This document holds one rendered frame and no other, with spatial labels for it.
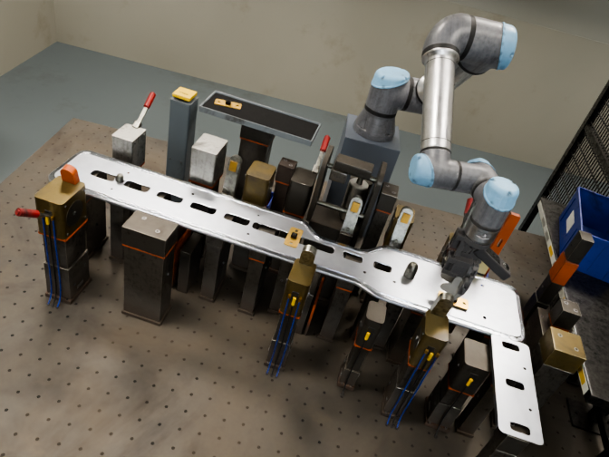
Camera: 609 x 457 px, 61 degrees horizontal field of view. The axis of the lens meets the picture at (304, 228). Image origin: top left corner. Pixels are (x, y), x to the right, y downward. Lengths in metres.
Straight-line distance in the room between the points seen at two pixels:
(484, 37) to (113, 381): 1.30
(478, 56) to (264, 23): 3.14
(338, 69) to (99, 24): 2.03
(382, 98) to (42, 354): 1.28
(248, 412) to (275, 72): 3.53
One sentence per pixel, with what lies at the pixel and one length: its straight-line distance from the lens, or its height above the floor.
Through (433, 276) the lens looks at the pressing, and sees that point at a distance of 1.52.
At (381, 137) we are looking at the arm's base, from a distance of 1.85.
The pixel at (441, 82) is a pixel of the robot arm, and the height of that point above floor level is 1.49.
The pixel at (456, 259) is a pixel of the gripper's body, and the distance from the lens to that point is 1.33.
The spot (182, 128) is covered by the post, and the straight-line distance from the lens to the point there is 1.77.
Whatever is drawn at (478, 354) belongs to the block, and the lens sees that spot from 1.40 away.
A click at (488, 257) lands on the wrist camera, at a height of 1.19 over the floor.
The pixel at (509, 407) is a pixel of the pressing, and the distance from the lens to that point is 1.31.
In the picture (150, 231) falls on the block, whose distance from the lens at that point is 1.36.
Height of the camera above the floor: 1.91
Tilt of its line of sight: 37 degrees down
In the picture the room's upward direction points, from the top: 16 degrees clockwise
